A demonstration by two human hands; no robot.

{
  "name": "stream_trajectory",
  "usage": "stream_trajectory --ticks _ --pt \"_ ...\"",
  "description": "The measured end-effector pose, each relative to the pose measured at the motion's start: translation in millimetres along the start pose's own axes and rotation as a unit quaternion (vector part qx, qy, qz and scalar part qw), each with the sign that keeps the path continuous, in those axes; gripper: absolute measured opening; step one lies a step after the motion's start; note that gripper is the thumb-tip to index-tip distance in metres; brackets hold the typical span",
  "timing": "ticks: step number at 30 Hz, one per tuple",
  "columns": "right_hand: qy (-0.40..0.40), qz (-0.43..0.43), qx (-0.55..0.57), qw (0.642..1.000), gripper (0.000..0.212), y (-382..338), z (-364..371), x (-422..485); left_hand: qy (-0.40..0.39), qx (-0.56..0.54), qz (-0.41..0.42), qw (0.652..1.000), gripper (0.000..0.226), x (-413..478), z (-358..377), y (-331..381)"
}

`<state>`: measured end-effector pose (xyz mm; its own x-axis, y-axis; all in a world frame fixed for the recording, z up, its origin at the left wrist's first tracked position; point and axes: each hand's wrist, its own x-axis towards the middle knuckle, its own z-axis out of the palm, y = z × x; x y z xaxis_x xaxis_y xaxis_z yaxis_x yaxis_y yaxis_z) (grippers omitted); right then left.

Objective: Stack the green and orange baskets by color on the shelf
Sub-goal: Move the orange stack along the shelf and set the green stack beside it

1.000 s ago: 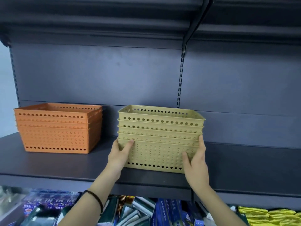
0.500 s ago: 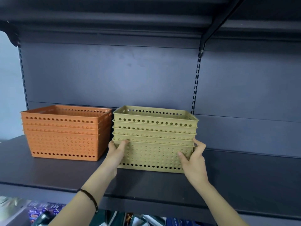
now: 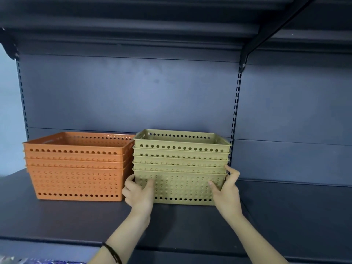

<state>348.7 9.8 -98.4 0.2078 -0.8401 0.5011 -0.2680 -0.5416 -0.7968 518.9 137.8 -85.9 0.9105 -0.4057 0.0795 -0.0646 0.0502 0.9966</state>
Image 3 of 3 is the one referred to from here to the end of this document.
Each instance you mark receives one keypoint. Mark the person's right hand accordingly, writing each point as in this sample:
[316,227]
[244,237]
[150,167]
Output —
[228,200]

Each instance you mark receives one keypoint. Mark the person's left hand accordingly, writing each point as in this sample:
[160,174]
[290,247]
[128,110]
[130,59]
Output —
[140,200]

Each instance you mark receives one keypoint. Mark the yellow basket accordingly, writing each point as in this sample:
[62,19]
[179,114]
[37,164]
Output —
[181,154]
[181,143]
[181,161]
[181,168]
[181,189]

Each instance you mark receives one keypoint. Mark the dark grey metal shelf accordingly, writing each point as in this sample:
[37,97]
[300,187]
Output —
[82,219]
[302,217]

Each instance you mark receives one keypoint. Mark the person's left forearm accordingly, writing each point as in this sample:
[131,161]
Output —
[121,239]

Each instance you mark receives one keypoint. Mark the person's right forearm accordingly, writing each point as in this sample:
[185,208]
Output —
[255,241]

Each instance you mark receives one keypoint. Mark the slotted metal shelf upright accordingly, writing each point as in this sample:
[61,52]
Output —
[22,101]
[236,112]

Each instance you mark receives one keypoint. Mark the ribbed dark shelf board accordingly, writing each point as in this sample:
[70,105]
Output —
[316,38]
[123,24]

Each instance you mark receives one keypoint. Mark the black wrist band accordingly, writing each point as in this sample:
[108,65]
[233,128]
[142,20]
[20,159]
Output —
[112,252]

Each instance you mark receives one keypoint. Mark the dark grey shelving back panel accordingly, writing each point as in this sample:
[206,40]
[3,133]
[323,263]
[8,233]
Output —
[297,107]
[123,93]

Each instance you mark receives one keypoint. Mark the pile of purple packets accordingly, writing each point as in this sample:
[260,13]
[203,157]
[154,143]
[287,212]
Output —
[49,262]

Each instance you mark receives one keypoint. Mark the black shelf bracket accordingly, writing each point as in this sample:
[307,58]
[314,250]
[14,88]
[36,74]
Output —
[9,49]
[244,57]

